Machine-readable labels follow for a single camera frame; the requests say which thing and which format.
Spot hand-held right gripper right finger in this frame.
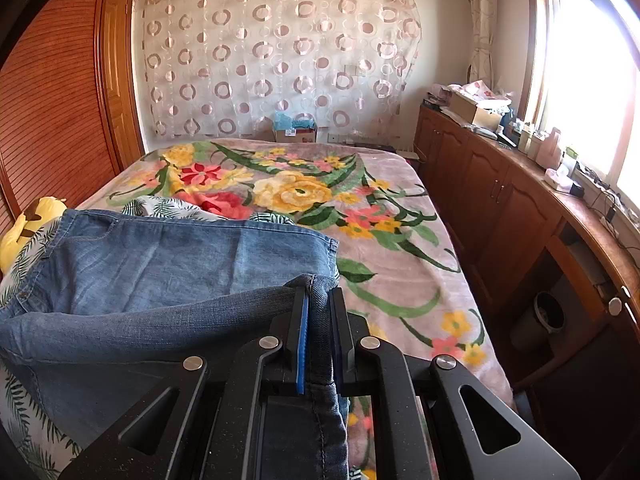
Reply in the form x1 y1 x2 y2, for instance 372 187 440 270
328 286 582 480

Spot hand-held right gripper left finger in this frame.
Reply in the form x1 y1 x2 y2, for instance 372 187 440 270
59 286 311 480

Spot blue denim pants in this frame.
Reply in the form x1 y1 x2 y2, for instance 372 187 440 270
0 208 351 480

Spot floral plush blanket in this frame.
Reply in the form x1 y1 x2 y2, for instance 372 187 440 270
107 137 516 480

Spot dark waste bin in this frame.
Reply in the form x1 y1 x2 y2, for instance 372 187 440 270
510 290 567 352

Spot long wooden cabinet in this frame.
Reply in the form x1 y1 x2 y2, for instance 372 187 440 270
413 104 640 480

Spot small cardboard box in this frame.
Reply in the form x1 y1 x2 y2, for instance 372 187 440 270
272 119 317 144

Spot open cardboard box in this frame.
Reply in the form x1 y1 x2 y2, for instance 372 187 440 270
448 91 504 132

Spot white tissue box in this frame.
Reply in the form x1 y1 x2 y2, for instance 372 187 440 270
544 167 577 192

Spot green leaf print sheet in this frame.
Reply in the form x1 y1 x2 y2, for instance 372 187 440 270
0 195 297 478

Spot floral wrapped bundle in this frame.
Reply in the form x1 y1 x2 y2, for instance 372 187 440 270
447 79 515 105

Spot circle pattern sheer curtain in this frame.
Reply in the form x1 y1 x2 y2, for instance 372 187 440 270
132 0 424 142

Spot yellow plush toy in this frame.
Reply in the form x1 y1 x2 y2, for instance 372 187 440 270
0 196 69 272

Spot wooden louvered wardrobe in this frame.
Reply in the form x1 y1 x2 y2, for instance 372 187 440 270
0 0 147 237

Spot tied beige window curtain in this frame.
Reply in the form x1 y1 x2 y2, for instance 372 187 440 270
469 0 499 107

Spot window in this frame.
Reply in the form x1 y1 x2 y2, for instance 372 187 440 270
520 0 640 221

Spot black cable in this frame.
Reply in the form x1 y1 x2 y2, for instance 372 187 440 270
582 182 640 266

